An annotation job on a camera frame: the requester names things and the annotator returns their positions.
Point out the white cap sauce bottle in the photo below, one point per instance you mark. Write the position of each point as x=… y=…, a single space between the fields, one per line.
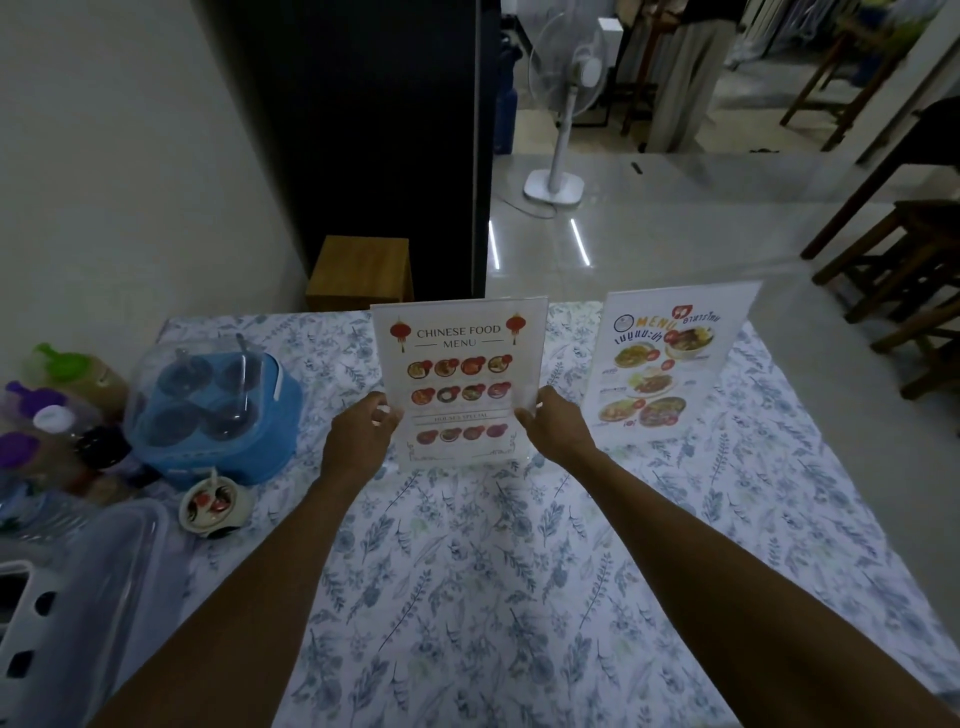
x=54 y=420

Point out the dark wooden stool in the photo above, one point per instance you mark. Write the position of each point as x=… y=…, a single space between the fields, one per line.
x=892 y=255
x=930 y=345

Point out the dark wooden table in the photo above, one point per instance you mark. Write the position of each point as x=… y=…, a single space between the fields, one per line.
x=900 y=165

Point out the person's right forearm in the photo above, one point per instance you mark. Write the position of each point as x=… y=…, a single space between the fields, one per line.
x=735 y=592

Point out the purple cap sauce bottle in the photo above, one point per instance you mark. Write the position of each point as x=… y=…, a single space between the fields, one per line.
x=26 y=397
x=19 y=454

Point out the green cap sauce bottle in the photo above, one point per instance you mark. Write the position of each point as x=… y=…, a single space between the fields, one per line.
x=71 y=371

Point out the clear plastic container lid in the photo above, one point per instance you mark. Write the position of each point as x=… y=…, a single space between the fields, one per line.
x=112 y=585

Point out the white plastic basket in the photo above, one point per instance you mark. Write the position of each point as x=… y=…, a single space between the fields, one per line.
x=30 y=622

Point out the black cap sauce bottle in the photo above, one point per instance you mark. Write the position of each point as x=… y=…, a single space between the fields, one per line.
x=101 y=446

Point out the blue condiment caddy clear lid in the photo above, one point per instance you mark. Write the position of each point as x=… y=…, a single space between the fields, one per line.
x=210 y=405

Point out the person's right thumb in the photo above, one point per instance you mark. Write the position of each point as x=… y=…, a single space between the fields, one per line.
x=527 y=418

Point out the white blue floral tablecloth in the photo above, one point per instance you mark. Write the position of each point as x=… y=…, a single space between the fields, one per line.
x=480 y=570

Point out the small white lidded condiment jar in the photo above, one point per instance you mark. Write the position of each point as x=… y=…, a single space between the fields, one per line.
x=214 y=506

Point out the tall black cabinet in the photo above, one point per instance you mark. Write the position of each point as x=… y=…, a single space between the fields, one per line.
x=360 y=135

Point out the small wooden stool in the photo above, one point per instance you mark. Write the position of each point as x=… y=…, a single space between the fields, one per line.
x=360 y=270

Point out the person's left thumb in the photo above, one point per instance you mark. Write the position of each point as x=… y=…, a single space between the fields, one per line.
x=388 y=420

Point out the tall wooden stool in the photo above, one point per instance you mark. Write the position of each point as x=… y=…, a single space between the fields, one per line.
x=840 y=71

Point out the person's right hand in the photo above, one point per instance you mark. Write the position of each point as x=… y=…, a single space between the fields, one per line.
x=559 y=435

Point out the acrylic menu stand large dishes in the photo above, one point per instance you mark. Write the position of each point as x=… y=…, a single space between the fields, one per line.
x=667 y=360

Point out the acrylic menu stand red lanterns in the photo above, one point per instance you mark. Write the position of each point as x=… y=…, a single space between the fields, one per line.
x=457 y=360

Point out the person's left forearm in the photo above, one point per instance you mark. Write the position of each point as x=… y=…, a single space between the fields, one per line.
x=247 y=600

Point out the person's left hand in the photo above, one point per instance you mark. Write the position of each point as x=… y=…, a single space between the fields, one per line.
x=352 y=442

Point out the white standing fan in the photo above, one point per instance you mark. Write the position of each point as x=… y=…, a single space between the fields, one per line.
x=559 y=112

